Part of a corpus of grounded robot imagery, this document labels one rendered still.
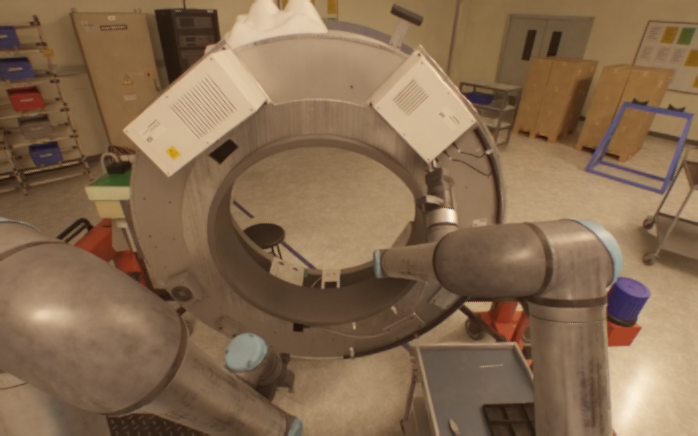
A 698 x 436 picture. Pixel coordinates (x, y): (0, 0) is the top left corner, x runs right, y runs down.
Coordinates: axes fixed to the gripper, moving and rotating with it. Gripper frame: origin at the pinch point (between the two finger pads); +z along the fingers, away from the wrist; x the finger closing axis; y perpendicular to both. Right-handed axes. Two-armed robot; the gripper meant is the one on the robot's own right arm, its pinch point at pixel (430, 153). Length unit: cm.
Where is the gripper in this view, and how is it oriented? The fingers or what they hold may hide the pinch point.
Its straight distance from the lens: 115.7
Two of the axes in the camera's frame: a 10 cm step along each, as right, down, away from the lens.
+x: 6.1, -2.9, -7.3
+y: 7.9, 2.3, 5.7
